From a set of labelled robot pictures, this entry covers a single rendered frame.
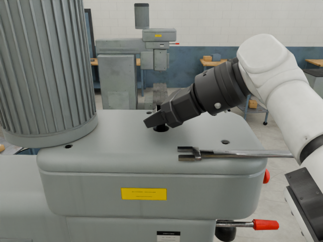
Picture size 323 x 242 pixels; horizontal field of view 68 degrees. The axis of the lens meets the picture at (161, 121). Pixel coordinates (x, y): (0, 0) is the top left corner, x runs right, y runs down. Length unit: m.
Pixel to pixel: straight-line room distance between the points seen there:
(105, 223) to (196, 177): 0.23
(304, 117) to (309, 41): 7.71
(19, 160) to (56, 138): 0.28
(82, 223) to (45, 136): 0.21
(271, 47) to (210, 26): 6.69
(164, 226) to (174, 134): 0.20
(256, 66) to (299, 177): 0.18
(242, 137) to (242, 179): 0.10
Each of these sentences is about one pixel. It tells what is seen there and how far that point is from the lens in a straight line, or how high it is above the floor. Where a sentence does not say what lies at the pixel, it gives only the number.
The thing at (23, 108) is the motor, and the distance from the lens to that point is 0.51.
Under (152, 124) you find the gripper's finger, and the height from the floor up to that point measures 1.91.
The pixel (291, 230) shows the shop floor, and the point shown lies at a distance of 3.14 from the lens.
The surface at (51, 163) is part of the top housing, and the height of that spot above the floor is 1.88.
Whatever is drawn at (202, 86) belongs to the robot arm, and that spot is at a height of 2.01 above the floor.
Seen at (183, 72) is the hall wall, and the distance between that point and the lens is 7.20.
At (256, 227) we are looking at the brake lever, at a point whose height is 1.70.
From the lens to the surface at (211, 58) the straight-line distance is 6.72.
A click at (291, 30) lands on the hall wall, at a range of 7.76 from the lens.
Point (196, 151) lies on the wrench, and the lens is 0.46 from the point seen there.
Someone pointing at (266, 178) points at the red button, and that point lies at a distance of 0.66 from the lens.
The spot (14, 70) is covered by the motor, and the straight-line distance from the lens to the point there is 0.49.
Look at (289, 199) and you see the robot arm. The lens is 0.31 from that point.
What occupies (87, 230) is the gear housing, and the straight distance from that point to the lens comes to 0.61.
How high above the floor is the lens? 2.14
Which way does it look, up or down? 25 degrees down
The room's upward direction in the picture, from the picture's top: straight up
